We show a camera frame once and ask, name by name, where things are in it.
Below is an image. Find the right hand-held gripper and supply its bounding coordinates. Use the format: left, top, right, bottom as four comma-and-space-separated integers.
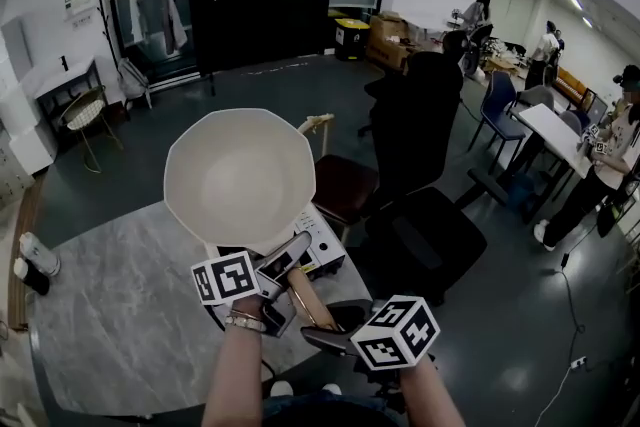
299, 294, 442, 372

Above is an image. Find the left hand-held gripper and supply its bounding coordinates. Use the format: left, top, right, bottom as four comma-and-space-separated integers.
190, 231, 315, 339

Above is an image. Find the white portable stove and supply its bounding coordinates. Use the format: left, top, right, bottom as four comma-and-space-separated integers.
214, 201, 348, 282

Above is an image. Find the cream frying pan wooden handle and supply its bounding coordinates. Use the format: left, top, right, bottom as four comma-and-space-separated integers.
163, 107, 347, 332

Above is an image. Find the person's right forearm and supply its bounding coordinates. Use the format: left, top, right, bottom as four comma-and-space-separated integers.
398, 352, 467, 427

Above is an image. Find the person's left forearm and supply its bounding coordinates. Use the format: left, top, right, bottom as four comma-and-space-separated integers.
201, 296, 267, 427

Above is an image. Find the silver wristwatch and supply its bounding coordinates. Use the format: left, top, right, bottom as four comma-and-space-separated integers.
223, 309, 267, 334

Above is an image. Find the brown cushioned wooden chair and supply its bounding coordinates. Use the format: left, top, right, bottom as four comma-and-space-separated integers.
298, 113, 382, 246

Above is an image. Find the black office chair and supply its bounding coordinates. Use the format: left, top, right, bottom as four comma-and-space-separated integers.
357, 48, 489, 308

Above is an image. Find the black bottle white cap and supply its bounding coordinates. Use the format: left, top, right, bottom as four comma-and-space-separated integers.
12, 257, 52, 297

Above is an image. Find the yellow and black bin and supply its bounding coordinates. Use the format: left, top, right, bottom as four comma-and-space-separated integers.
333, 16, 372, 63

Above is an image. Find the grey backpack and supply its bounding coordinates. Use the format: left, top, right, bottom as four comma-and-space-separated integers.
116, 57, 152, 100

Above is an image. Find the brown cardboard box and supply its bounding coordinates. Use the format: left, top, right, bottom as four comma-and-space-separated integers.
366, 13, 417, 70

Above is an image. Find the blue chair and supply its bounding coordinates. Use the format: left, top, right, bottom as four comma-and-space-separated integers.
466, 70, 527, 167

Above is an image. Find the white rectangular table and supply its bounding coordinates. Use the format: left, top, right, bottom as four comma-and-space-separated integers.
517, 104, 597, 178

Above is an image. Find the hanging grey garment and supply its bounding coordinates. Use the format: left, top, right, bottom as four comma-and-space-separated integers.
158, 0, 189, 57

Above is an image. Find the white side table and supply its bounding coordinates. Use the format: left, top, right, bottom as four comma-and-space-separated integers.
33, 56, 104, 129

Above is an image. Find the grey chair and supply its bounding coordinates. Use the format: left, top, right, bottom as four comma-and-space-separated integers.
519, 84, 556, 112

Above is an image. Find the hanging white garment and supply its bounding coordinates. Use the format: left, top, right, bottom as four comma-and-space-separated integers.
125, 0, 149, 45

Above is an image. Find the wooden bench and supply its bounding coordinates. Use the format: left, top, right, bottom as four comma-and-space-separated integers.
553, 66, 597, 107

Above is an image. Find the black floor cable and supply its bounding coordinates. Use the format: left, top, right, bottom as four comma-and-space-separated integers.
532, 252, 587, 427

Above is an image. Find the gold wire chair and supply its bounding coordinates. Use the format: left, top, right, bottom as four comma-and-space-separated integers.
57, 84, 125, 175

